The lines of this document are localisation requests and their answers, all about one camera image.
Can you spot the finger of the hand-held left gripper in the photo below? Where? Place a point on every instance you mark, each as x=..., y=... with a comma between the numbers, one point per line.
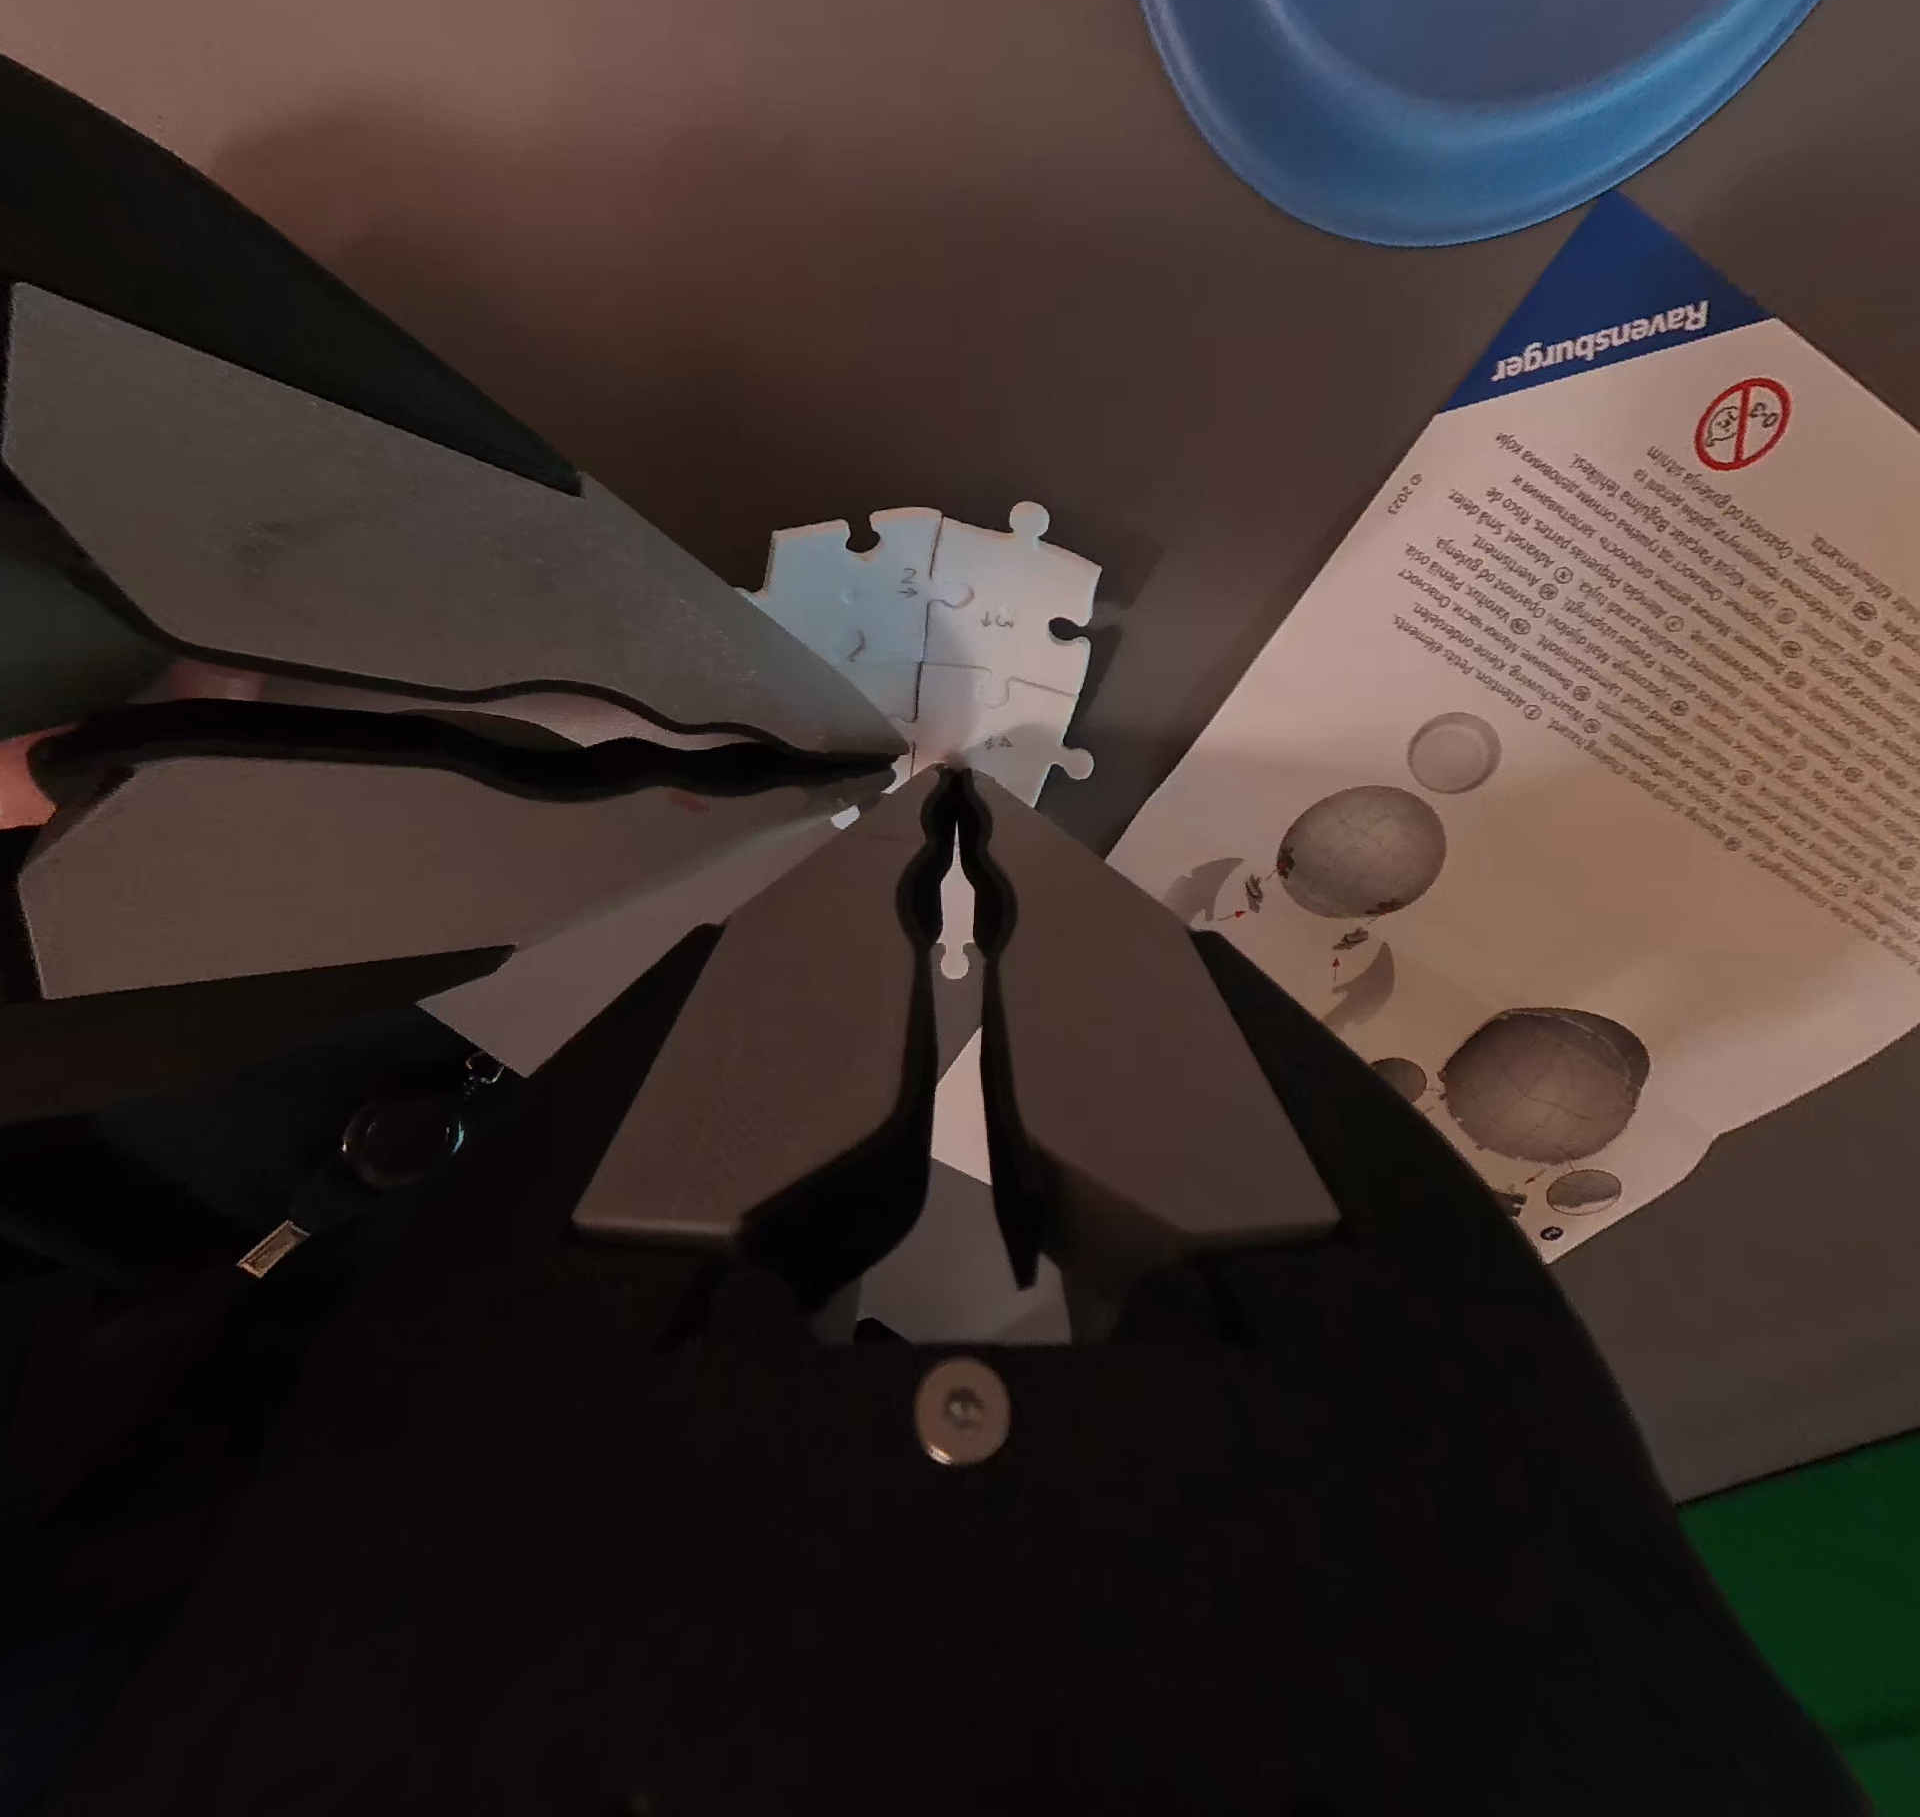
x=300, y=871
x=375, y=529

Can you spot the green plastic bin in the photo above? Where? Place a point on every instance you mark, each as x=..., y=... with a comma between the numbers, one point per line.
x=1831, y=1624

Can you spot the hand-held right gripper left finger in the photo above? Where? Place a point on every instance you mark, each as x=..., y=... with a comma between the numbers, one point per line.
x=750, y=1068

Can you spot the person's left hand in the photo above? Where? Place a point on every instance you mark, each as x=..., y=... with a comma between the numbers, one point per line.
x=16, y=785

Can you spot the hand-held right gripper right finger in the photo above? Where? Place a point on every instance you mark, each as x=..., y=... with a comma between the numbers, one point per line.
x=1153, y=1068

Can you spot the blue round plastic stand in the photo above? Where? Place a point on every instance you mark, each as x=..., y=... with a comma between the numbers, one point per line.
x=1351, y=122

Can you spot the black badge reel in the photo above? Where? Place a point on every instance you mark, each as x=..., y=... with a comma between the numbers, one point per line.
x=403, y=1141

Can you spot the white joined puzzle section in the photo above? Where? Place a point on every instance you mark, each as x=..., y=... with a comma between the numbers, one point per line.
x=973, y=619

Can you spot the white instruction leaflet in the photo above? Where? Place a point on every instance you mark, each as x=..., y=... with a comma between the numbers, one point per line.
x=1575, y=737

